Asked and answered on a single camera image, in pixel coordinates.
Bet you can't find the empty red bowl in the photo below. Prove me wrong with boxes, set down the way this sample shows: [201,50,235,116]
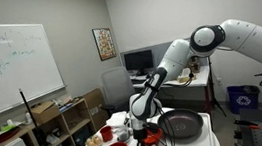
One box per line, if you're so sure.
[143,126,164,146]

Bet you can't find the small metal pot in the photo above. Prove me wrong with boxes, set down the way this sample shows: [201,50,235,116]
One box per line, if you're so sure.
[116,124,134,143]

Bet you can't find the red cup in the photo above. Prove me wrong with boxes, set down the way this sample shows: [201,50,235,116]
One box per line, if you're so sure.
[97,125,115,144]

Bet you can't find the white napkin stack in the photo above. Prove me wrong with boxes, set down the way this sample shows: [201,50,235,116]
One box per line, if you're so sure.
[104,108,130,131]

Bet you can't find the beige bread roll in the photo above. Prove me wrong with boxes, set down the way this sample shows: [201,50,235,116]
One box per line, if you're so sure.
[92,134,104,146]
[85,137,96,146]

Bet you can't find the black frying pan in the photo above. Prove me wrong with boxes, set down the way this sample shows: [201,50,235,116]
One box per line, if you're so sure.
[155,105,206,143]

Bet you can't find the dark blue storage bin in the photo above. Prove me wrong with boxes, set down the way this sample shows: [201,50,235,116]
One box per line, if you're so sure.
[71,124,93,146]

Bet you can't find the wooden shelf unit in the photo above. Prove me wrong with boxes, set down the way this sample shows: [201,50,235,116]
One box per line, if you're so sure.
[0,87,101,146]

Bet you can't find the black keyboard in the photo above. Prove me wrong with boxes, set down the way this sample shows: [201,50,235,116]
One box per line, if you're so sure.
[130,77,147,87]

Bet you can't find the grey office chair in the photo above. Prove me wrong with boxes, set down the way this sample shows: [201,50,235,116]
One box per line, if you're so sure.
[95,62,155,123]

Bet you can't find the yellowish tissue box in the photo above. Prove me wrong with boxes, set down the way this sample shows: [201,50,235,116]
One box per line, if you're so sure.
[175,72,193,85]

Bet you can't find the black computer monitor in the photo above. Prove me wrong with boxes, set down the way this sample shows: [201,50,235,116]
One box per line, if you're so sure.
[120,45,157,79]

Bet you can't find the white office desk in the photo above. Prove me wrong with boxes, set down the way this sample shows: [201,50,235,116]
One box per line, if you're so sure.
[126,61,215,115]

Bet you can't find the grey partition panel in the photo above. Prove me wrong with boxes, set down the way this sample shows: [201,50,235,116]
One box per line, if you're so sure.
[118,35,176,74]

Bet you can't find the small brown box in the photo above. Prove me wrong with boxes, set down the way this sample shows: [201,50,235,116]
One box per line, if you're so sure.
[188,55,204,75]

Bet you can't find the small cardboard box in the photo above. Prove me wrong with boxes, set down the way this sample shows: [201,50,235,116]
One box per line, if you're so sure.
[28,99,63,128]

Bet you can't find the black tripod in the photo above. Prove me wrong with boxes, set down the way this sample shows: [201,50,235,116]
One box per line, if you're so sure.
[200,56,234,118]

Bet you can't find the blue recycling bin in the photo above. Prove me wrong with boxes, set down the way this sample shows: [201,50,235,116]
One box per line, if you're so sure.
[223,82,262,118]

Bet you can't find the small white bottle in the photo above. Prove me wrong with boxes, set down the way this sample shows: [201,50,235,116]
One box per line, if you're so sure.
[23,111,34,125]

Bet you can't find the thin black stick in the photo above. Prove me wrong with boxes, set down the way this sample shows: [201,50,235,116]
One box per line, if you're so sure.
[12,89,47,140]

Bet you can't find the green item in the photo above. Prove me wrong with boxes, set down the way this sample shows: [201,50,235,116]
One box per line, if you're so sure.
[1,123,18,133]

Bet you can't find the dark red dish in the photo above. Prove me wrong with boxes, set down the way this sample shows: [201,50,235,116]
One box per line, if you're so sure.
[0,125,21,146]

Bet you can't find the whiteboard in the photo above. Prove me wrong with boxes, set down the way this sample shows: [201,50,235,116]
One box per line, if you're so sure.
[0,19,74,141]

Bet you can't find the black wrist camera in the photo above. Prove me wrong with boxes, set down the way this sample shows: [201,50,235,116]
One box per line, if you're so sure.
[144,120,164,136]

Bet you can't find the framed wall poster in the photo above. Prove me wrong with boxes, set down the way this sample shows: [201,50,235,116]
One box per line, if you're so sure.
[87,26,121,63]

